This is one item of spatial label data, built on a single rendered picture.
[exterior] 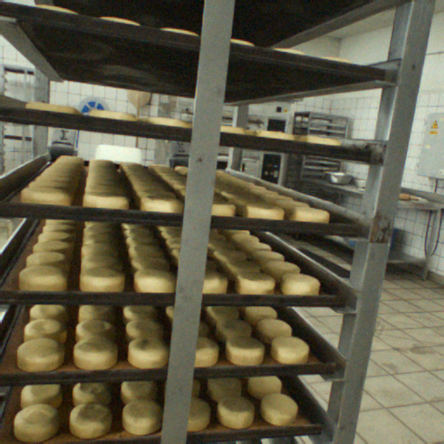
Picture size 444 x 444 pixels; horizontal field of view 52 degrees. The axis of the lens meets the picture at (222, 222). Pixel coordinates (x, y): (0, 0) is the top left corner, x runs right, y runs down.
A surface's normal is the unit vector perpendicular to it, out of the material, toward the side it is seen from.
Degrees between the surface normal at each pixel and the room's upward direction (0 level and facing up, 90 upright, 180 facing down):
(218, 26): 90
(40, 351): 0
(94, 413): 0
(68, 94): 90
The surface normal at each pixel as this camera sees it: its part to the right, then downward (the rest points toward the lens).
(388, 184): 0.26, 0.21
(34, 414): 0.11, -0.98
